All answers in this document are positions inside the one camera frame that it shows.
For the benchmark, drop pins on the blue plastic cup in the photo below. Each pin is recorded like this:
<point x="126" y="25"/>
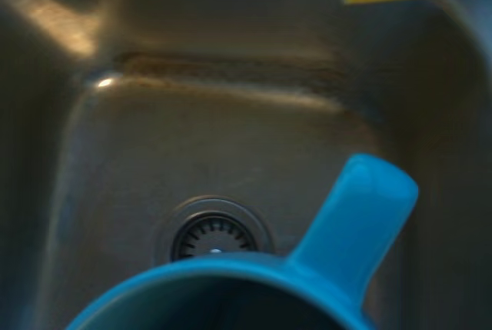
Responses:
<point x="346" y="230"/>

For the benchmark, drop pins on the stainless steel double sink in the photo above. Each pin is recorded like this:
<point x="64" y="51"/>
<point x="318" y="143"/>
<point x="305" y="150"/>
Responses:
<point x="192" y="134"/>

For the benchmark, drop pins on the round metal drain strainer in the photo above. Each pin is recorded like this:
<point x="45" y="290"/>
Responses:
<point x="192" y="226"/>

